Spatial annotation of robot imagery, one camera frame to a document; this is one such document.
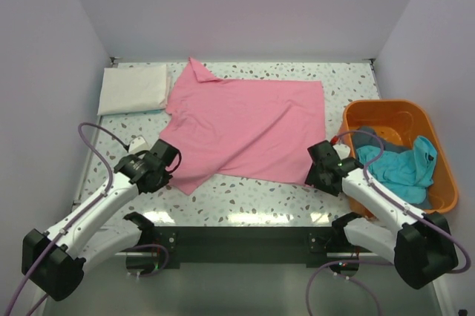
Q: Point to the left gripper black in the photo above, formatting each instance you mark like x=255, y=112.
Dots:
x=165, y=176

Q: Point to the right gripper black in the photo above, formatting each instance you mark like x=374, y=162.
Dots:
x=312, y=179

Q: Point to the pink t shirt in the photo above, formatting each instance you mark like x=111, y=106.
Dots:
x=251, y=128

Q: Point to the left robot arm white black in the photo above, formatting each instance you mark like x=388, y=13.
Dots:
x=57, y=260

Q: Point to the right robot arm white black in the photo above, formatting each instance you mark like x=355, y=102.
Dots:
x=418, y=244

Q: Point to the grey t shirt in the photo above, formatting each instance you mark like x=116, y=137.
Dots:
x=375, y=138

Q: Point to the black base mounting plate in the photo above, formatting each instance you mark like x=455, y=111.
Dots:
x=311, y=246

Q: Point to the turquoise t shirt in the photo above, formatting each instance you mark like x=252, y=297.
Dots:
x=401, y=167

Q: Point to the folded white t shirt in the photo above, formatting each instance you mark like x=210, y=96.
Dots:
x=133, y=90

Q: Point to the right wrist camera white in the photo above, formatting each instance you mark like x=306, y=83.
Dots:
x=343, y=151

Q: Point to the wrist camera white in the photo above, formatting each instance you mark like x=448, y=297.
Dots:
x=343, y=151
x=137, y=145

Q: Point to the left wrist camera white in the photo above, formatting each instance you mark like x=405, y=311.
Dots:
x=137, y=145

